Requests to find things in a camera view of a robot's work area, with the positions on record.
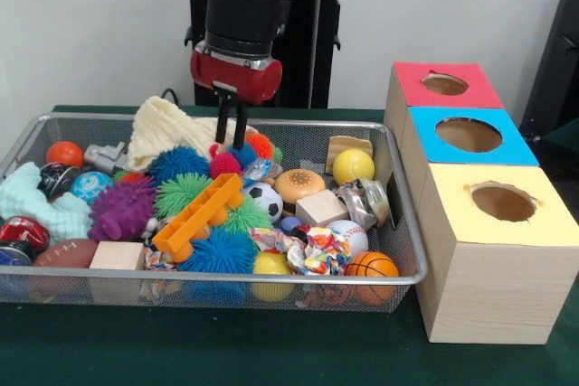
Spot blue spiky ball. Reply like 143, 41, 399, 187
178, 226, 260, 276

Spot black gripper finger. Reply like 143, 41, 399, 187
214, 90, 233, 145
232, 100, 250, 151

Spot wooden box three holes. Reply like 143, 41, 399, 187
384, 62, 579, 345

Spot small black white soccer ball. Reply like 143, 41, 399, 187
242, 182, 284, 223

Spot orange toy brick round studs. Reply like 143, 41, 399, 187
151, 173, 245, 264

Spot dark green table cloth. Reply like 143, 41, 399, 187
0, 104, 579, 386

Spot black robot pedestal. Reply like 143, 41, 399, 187
175, 0, 365, 108

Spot crushed clear plastic bottle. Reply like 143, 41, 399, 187
241, 156, 274, 184

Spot clear shallow mesh bin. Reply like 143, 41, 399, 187
0, 111, 429, 313

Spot purple spiky ball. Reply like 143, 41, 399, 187
88, 175, 158, 243

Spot cream knitted cloth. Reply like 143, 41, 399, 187
127, 96, 256, 173

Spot yellow green ball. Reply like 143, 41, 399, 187
332, 148, 376, 186

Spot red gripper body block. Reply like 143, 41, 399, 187
189, 45, 284, 105

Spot small orange basketball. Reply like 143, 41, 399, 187
345, 250, 400, 306

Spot green spiky ball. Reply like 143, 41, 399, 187
223, 196, 274, 237
154, 173, 214, 219

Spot red orange ball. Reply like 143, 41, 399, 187
45, 140, 85, 170

